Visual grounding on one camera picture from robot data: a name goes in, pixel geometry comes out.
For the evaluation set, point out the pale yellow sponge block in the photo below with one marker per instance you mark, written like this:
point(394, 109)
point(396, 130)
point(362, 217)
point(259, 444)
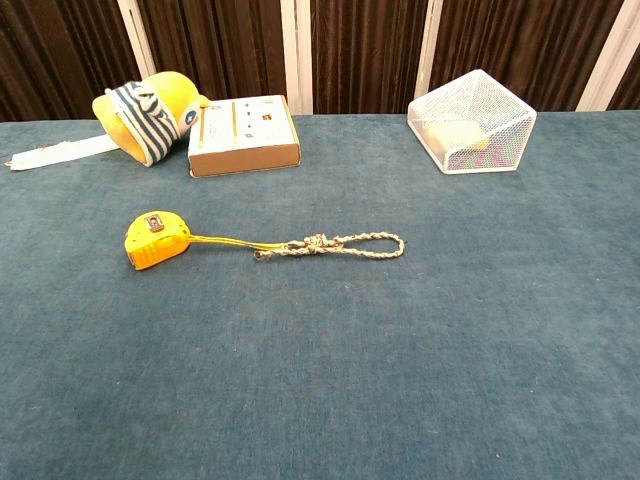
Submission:
point(455, 135)

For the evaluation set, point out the white cardboard box gold stripes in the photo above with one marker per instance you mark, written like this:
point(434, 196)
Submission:
point(250, 125)

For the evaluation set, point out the dark brown curtain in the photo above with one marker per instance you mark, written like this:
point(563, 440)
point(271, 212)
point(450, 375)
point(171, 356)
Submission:
point(370, 50)

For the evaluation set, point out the white paper tag strip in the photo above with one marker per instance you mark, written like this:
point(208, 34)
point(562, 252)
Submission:
point(60, 152)

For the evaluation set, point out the pastel coloured item in basket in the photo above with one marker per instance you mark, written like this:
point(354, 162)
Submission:
point(477, 157)

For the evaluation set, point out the yellow plush toy striped band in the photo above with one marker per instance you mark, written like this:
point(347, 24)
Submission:
point(172, 95)

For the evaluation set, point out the white frame post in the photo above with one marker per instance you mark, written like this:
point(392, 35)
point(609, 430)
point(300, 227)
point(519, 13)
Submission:
point(607, 55)
point(428, 50)
point(136, 35)
point(297, 55)

